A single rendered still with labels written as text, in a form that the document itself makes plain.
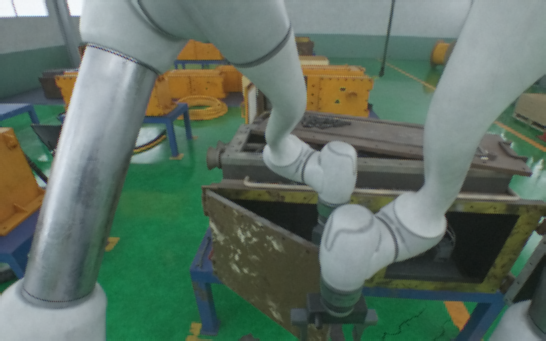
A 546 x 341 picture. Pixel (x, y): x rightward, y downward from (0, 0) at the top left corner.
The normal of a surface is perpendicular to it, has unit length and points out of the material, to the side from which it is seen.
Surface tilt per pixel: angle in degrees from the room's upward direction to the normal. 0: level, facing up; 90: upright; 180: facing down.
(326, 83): 90
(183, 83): 90
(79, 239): 83
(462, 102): 107
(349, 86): 90
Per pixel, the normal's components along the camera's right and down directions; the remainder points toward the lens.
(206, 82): -0.05, 0.49
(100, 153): 0.58, 0.26
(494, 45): -0.82, 0.46
